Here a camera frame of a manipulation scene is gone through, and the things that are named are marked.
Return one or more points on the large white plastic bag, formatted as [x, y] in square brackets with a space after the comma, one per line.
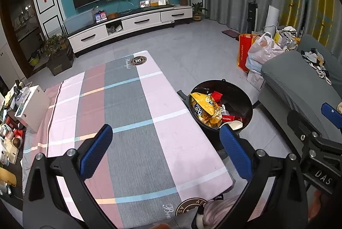
[263, 53]

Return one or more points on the red cigarette box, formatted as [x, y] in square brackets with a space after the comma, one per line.
[232, 118]

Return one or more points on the black upright vacuum cleaner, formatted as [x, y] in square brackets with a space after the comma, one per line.
[252, 13]

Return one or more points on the black and white cloth pile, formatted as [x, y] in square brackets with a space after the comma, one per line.
[288, 37]

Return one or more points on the red wrapper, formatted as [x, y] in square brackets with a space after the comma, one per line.
[217, 96]

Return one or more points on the grey sofa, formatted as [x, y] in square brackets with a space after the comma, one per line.
[288, 79]

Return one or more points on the pink picture card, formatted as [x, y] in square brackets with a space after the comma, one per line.
[144, 4]

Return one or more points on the white storage box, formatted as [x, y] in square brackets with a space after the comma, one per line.
[33, 111]

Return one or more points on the glass aquarium tank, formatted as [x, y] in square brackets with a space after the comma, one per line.
[78, 21]

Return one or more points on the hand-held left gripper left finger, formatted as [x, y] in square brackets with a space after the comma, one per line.
[96, 151]

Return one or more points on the white tower appliance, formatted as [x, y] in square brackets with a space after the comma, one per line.
[272, 19]

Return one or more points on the red shopping bag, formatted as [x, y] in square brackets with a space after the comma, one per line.
[243, 55]

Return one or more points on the person's pink pajama leg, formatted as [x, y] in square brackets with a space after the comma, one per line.
[219, 211]

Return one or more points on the crumpled clothes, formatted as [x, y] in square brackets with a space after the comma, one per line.
[316, 63]

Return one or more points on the large bushy potted plant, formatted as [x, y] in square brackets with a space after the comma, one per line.
[58, 57]

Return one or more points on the yellow snack bag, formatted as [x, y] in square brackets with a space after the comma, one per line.
[203, 103]

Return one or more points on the person's right forearm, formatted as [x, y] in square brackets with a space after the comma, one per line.
[315, 205]

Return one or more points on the white television cabinet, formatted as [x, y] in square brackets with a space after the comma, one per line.
[139, 21]

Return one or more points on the white desk calendar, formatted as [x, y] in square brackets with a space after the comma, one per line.
[159, 0]

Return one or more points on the checked pink grey tablecloth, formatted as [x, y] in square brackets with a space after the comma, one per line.
[139, 116]

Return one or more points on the white cardboard box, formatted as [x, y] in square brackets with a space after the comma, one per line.
[255, 80]

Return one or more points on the small potted plant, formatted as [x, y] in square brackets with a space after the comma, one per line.
[198, 13]

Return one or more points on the white and blue paper cup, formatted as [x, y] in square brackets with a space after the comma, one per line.
[235, 125]

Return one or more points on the black plastic bucket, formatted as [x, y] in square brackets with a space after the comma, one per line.
[240, 106]

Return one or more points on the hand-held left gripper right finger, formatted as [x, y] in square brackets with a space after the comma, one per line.
[236, 154]

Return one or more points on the pile of assorted packages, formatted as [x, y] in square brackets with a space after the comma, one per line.
[8, 143]

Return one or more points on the dark red doormat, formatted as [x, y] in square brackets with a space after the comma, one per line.
[231, 33]

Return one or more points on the small green pot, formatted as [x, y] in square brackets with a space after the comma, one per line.
[34, 61]

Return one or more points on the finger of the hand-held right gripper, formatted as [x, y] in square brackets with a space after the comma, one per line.
[331, 112]
[299, 122]

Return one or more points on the clear plastic storage container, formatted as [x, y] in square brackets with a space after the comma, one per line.
[22, 96]

